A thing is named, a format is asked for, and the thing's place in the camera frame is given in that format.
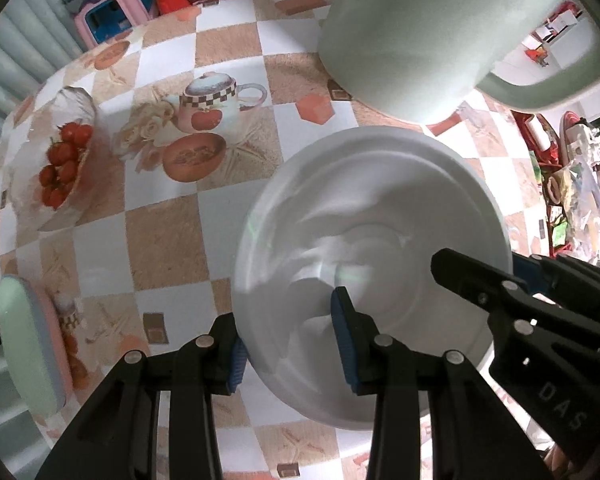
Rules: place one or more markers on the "blue square plate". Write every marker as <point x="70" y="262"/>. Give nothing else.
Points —
<point x="54" y="360"/>

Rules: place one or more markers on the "green square plate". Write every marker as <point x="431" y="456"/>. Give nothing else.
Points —
<point x="25" y="345"/>

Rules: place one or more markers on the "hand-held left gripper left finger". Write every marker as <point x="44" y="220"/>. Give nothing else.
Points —
<point x="236" y="367"/>

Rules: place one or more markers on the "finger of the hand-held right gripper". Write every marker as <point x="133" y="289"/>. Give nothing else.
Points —
<point x="560" y="280"/>
<point x="480" y="277"/>

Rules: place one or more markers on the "white thread spool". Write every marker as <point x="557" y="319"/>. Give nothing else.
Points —
<point x="539" y="134"/>

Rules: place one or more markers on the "pink square plate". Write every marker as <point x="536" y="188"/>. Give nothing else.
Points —
<point x="65" y="355"/>

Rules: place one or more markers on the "pile of cherry tomatoes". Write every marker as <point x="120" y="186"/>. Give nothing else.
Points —
<point x="62" y="160"/>

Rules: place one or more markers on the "checkered printed tablecloth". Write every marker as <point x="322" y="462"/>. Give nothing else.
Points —
<point x="180" y="240"/>

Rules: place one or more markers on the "pale green mug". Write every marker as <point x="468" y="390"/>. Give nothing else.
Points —
<point x="420" y="35"/>

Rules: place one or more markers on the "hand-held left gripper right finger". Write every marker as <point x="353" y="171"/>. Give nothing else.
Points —
<point x="344" y="340"/>

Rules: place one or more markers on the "pink plastic stool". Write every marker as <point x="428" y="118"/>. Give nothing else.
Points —
<point x="115" y="7"/>

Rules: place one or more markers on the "large white bowl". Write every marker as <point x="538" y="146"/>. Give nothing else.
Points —
<point x="380" y="220"/>

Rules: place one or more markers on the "clear glass bowl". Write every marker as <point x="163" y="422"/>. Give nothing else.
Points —
<point x="75" y="105"/>

